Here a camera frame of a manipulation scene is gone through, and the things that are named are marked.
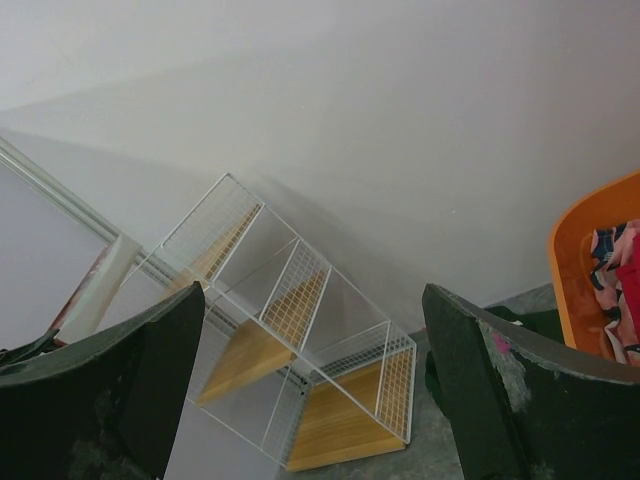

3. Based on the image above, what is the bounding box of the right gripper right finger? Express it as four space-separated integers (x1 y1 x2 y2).
422 284 639 479

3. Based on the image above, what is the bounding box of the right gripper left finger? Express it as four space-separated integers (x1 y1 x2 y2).
1 282 205 479

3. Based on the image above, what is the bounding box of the orange plastic basket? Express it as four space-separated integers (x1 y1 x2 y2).
548 171 639 359

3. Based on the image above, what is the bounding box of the red folded cloth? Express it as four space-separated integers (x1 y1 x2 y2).
616 260 639 330

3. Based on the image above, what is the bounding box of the patterned cloth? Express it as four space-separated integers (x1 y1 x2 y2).
589 220 639 367

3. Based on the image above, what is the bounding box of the white wire wooden shelf rack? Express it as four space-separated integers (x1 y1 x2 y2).
144 174 417 472

